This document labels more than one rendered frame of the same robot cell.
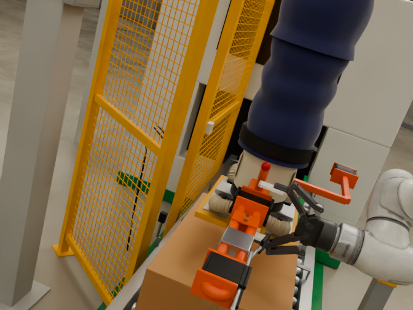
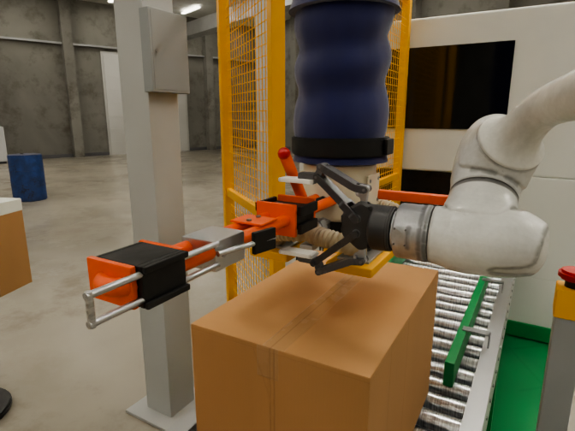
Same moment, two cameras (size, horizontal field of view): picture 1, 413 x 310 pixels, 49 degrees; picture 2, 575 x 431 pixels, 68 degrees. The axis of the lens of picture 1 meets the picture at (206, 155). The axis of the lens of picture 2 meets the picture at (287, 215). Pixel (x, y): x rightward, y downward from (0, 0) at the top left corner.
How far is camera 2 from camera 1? 0.59 m
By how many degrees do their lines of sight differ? 21
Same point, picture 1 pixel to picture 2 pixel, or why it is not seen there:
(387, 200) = (466, 154)
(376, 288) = (557, 328)
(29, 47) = (132, 145)
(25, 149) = not seen: hidden behind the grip
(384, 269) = (471, 251)
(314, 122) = (366, 97)
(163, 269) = (211, 323)
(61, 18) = (150, 108)
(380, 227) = (459, 192)
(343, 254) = (406, 245)
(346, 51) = not seen: outside the picture
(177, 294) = (228, 351)
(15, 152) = not seen: hidden behind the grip
